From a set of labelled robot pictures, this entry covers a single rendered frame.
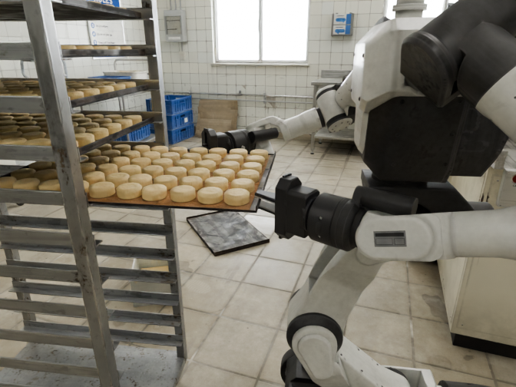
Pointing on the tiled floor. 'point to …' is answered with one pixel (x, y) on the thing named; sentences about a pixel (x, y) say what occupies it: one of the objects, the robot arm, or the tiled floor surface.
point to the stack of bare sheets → (226, 232)
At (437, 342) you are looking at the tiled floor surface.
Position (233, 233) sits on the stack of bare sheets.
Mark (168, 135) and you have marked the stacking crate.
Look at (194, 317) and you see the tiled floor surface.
